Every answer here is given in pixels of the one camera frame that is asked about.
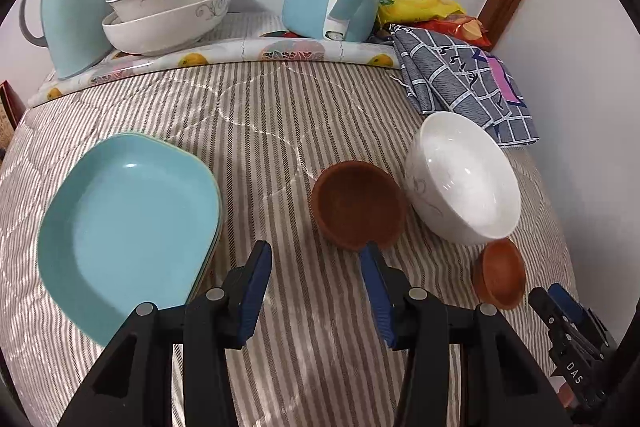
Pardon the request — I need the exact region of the large brown wooden bowl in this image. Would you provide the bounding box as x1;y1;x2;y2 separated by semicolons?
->
310;160;408;251

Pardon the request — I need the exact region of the yellow chips bag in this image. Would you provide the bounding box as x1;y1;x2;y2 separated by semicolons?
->
376;0;465;26

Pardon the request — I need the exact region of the red snack bag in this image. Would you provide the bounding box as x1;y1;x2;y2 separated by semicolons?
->
414;13;491;49

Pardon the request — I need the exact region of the green square plate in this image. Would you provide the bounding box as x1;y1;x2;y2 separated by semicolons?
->
114;133;222;308

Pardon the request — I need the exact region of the small brown wooden bowl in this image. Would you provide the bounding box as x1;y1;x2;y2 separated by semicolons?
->
472;239;526;310

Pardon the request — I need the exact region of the light blue square plate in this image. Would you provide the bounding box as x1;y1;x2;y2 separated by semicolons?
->
37;133;224;346

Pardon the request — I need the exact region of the light blue thermos jug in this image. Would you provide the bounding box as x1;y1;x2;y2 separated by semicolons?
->
18;0;112;79

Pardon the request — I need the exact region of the white ceramic bowl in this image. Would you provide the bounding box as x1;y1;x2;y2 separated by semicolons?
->
405;112;521;245

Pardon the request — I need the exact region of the large white porcelain bowl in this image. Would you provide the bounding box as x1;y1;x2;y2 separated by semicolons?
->
102;0;231;56

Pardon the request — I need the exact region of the fruit print plastic mat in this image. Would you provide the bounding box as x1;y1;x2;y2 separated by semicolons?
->
27;12;400;108

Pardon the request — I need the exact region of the grey checked folded cloth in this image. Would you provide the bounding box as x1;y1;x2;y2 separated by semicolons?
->
390;24;539;147

